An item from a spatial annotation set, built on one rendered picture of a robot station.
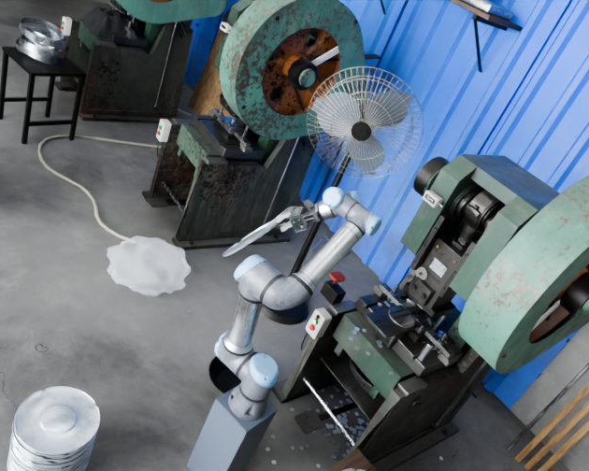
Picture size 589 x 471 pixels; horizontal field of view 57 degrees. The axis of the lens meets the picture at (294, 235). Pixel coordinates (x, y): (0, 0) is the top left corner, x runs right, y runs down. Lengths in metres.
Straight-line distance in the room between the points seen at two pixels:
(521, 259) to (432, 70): 2.26
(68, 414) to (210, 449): 0.57
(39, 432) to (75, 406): 0.16
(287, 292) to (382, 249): 2.41
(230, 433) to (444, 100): 2.53
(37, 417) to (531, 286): 1.76
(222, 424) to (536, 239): 1.33
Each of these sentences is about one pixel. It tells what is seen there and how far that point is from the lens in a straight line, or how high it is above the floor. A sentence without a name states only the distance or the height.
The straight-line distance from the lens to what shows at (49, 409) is 2.29.
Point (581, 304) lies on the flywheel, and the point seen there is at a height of 1.33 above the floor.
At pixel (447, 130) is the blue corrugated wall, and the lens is 3.76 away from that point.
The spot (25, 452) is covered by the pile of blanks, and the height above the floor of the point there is 0.23.
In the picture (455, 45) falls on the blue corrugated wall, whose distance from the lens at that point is 3.80.
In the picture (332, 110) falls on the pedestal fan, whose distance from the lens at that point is 2.78.
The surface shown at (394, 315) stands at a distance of 2.45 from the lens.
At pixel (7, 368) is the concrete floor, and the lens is 2.76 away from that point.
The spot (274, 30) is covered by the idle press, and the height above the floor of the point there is 1.52.
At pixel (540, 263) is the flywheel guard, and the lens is 1.81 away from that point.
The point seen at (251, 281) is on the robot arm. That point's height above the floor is 1.04.
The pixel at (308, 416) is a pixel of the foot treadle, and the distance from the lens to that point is 2.71.
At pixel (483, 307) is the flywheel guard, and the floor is 1.24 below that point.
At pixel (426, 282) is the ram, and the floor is 0.98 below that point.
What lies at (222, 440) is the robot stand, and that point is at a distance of 2.28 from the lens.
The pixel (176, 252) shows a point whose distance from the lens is 3.30.
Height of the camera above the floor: 2.10
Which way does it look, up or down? 30 degrees down
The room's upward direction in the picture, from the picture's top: 24 degrees clockwise
